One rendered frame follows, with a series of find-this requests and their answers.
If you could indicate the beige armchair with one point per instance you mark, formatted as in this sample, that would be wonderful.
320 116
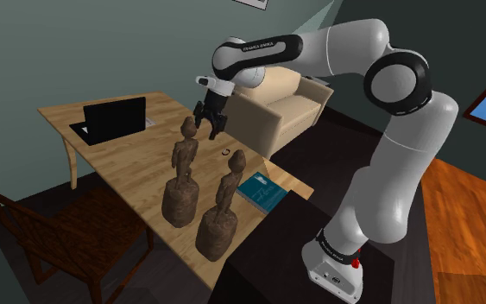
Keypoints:
284 109

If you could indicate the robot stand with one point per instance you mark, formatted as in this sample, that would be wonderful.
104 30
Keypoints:
276 248

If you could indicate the teal book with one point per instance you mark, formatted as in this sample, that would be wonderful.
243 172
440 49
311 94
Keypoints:
262 192

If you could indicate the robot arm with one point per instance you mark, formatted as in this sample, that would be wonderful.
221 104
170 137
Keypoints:
411 139

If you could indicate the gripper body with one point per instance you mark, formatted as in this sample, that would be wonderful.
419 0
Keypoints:
214 101

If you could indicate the black laptop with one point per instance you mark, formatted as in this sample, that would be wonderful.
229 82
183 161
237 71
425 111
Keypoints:
112 119

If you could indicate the wall picture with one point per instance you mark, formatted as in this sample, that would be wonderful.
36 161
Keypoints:
253 3

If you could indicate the dark wooden chair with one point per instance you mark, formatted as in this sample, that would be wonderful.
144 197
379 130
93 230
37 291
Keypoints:
74 235

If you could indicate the wooden table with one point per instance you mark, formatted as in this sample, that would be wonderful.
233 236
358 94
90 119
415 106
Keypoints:
141 155

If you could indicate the brown wooden figure statue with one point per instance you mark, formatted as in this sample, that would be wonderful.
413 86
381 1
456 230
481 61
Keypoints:
182 168
221 210

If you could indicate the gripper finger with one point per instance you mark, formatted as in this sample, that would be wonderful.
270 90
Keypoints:
198 113
217 126

